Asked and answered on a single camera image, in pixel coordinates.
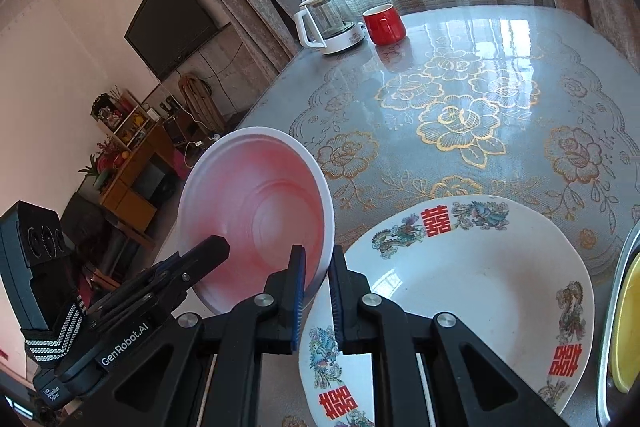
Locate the white plate with bird print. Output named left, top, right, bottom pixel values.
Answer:
left=298, top=194, right=596, bottom=427

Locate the black flat television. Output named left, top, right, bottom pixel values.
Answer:
left=124, top=0, right=232, bottom=82

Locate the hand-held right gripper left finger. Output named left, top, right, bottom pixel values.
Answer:
left=85, top=244, right=307, bottom=427

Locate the wooden chair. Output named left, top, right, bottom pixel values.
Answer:
left=179, top=73, right=226, bottom=132

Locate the metal basin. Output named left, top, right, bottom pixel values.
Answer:
left=595, top=219, right=640, bottom=427

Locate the wooden cabinet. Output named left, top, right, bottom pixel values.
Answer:
left=97, top=122, right=176, bottom=233

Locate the wooden shelf with ornaments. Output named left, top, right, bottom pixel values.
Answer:
left=90, top=89, right=161, bottom=158

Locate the yellow plastic bowl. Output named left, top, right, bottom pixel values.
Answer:
left=611, top=252, right=640, bottom=395

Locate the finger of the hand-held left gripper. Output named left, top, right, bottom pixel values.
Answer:
left=150, top=235, right=231, bottom=308
left=90, top=257, right=181, bottom=320

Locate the white charging cable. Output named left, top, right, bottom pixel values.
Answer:
left=182, top=133, right=221, bottom=168

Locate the black speaker box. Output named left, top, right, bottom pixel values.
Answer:
left=165, top=114, right=190, bottom=144

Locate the red mug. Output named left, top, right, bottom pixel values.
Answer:
left=362, top=4, right=406, bottom=45

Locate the red plastic bowl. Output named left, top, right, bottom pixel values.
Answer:
left=177, top=127, right=336, bottom=314

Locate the dark wooden bench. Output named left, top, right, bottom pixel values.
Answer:
left=60, top=192, right=156, bottom=253

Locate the pink bag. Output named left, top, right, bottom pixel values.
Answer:
left=74, top=276, right=101, bottom=304

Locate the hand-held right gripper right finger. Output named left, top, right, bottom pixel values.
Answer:
left=329, top=246, right=568, bottom=427

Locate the white electric glass kettle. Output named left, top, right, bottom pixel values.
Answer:
left=293, top=0, right=367, bottom=56

